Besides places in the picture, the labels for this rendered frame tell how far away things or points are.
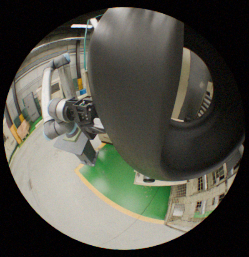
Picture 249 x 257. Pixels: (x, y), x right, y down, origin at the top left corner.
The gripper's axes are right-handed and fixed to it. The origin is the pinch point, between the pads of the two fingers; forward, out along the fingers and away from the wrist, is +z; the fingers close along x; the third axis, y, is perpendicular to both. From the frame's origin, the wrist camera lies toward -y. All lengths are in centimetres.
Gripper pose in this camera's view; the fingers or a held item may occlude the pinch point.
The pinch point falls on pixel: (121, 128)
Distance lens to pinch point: 22.8
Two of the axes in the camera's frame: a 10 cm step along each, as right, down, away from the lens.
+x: 2.4, -6.5, 7.2
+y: 1.2, -7.1, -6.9
